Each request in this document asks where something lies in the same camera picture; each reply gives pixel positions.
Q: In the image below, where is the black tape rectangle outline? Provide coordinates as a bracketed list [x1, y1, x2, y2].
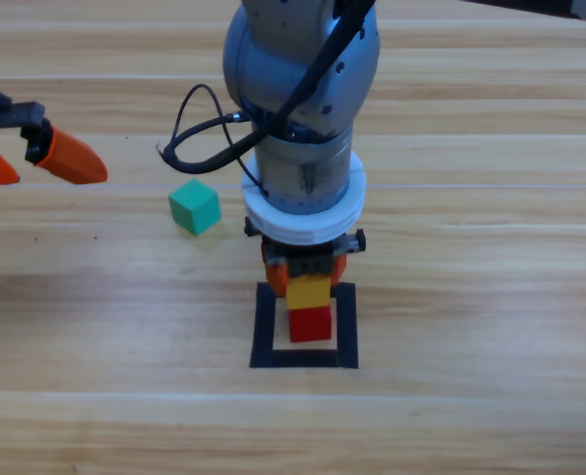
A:
[248, 280, 360, 370]

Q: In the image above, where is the thin black arm wire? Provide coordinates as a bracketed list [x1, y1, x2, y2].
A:
[170, 84, 264, 195]

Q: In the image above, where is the green wooden cube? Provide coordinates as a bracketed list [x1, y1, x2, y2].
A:
[167, 178, 223, 237]

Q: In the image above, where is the black arm thick cable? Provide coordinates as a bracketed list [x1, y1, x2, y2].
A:
[154, 0, 377, 175]

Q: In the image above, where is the yellow wooden cube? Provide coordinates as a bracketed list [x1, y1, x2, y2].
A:
[285, 276, 332, 312]

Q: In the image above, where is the red wooden cube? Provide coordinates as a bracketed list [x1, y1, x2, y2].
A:
[287, 305, 334, 343]

